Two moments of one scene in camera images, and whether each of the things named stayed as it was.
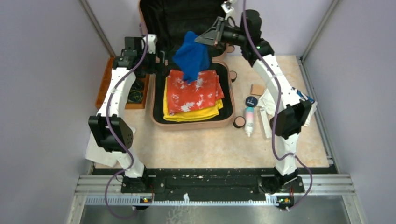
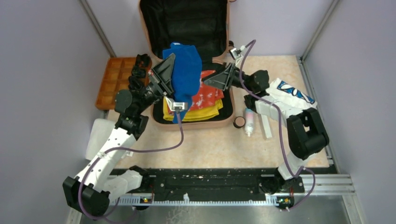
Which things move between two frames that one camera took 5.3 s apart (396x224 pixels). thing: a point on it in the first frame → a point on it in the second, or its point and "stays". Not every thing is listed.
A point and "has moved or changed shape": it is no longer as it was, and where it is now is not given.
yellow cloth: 197,114 stays
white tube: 265,122 stays
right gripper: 215,34 → 224,79
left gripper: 156,68 → 163,70
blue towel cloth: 193,57 has moved or changed shape
